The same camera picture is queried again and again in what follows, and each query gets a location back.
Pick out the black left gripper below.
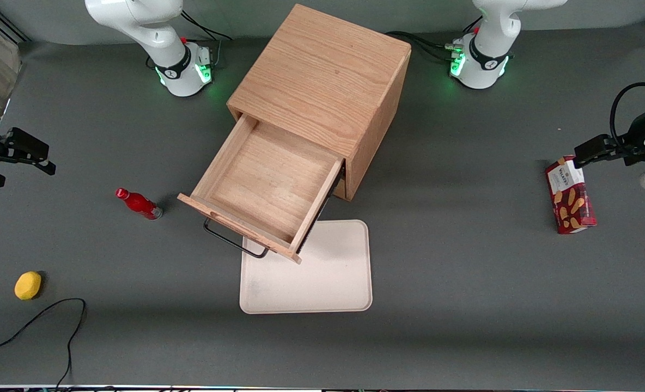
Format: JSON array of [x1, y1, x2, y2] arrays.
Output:
[[575, 105, 645, 168]]

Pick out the long black metal drawer handle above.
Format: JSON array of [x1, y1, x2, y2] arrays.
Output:
[[203, 217, 270, 259]]

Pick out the wooden drawer with long handle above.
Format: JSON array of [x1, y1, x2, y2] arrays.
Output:
[[177, 112, 346, 265]]

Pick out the oak wooden drawer cabinet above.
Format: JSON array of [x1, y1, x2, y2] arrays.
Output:
[[226, 3, 413, 202]]

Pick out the red cookie box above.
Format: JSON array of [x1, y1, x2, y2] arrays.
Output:
[[545, 155, 598, 235]]

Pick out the yellow lemon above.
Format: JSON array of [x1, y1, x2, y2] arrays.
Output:
[[14, 271, 42, 301]]

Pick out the red plastic bottle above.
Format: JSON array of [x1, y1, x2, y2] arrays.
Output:
[[115, 188, 163, 221]]

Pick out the beige rectangular tray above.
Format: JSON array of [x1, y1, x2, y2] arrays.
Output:
[[239, 219, 373, 315]]

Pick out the black left wrist camera cable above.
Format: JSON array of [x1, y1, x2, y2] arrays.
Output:
[[610, 82, 645, 150]]

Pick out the aluminium frame rail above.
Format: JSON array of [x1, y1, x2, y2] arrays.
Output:
[[0, 0, 29, 44]]

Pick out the thin black table cable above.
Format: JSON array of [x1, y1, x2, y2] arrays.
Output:
[[0, 298, 87, 390]]

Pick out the black left arm base cables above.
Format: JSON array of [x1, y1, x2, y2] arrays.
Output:
[[385, 30, 465, 63]]

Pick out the black arm base cables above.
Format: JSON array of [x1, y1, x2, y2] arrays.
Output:
[[180, 10, 234, 67], [385, 30, 465, 63]]

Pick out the black right arm base cables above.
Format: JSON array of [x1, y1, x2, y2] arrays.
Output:
[[180, 10, 234, 67]]

